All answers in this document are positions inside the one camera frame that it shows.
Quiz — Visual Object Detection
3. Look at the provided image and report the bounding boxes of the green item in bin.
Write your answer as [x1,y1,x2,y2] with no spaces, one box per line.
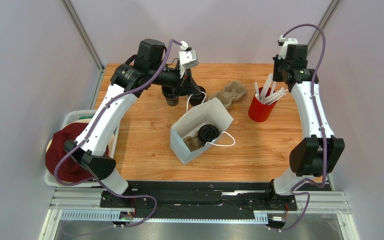
[78,113,95,120]

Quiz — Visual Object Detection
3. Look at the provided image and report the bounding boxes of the red cup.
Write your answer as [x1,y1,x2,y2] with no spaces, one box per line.
[248,93,277,123]

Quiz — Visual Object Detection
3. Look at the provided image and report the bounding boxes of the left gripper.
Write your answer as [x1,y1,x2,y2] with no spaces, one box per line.
[149,65,201,100]

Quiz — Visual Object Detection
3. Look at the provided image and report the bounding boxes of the white wrapped straws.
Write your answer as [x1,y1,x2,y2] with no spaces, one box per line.
[253,73,289,106]

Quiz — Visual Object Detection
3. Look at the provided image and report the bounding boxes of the black lidded coffee cup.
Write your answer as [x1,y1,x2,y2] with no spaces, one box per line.
[188,86,207,106]

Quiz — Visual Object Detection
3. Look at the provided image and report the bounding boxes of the white paper bag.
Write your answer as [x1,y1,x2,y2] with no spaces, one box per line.
[169,98,236,165]

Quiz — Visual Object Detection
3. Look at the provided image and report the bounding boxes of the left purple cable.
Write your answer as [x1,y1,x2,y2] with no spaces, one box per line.
[53,38,184,197]

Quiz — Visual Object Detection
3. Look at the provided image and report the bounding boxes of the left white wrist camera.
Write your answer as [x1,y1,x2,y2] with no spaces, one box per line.
[179,41,199,78]

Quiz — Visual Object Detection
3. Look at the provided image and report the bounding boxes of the pulp cup carrier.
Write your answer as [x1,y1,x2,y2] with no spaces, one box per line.
[183,132,206,152]
[209,81,247,109]

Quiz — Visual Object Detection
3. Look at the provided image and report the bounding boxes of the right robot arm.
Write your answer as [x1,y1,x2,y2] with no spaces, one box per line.
[273,42,345,196]

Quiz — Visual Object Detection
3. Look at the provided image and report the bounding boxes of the black cup lid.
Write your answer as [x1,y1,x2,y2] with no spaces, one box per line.
[197,124,220,144]

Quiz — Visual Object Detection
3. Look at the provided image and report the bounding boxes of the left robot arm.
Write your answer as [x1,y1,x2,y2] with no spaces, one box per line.
[54,38,201,196]

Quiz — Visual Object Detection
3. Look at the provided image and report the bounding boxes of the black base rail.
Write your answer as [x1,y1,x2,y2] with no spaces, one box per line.
[99,180,298,220]

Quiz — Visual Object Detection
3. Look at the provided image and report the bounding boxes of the maroon cloth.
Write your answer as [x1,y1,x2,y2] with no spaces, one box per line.
[45,119,92,183]

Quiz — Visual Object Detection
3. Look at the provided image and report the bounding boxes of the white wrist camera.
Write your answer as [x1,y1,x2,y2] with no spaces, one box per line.
[277,35,299,60]
[179,41,199,78]

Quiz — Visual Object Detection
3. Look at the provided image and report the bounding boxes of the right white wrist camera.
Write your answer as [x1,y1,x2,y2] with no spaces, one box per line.
[277,35,299,60]

